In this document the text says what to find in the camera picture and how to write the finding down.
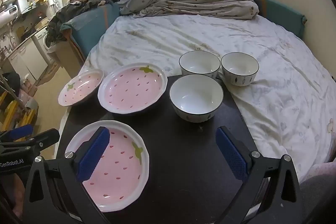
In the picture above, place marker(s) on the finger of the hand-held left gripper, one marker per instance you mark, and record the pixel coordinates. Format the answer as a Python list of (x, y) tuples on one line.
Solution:
[(18, 132), (44, 138)]

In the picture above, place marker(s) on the yellow stand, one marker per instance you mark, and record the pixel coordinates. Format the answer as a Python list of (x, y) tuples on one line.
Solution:
[(15, 113)]

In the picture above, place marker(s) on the large white bowl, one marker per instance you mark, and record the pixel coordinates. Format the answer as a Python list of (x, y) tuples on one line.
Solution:
[(195, 98)]

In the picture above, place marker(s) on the black bag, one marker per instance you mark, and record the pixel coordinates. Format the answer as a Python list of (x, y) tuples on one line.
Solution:
[(13, 82)]

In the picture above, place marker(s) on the white washing machine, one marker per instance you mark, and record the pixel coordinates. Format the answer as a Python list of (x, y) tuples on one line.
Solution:
[(43, 43)]

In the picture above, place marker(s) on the pile of dark clothes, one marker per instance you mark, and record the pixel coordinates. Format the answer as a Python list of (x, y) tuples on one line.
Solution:
[(71, 14)]

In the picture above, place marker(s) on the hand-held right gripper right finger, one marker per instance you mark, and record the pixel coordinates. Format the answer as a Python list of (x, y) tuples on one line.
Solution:
[(231, 155)]

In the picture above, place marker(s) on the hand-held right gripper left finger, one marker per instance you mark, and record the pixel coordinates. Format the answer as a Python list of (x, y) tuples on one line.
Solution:
[(93, 154)]

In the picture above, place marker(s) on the pink strawberry plate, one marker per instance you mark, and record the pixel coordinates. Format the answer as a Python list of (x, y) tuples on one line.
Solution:
[(132, 88), (80, 88), (118, 161)]

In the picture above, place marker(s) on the person's grey-clothed leg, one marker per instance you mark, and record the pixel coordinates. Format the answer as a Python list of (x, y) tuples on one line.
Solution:
[(319, 192)]

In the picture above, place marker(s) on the white floral duvet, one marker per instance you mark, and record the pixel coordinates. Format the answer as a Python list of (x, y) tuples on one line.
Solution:
[(275, 98)]

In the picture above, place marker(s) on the teal padded bed rail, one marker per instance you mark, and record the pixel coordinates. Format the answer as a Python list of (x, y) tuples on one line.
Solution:
[(281, 12), (89, 22)]

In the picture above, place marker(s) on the white base cabinet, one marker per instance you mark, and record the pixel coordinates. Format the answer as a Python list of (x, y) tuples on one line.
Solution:
[(23, 58)]

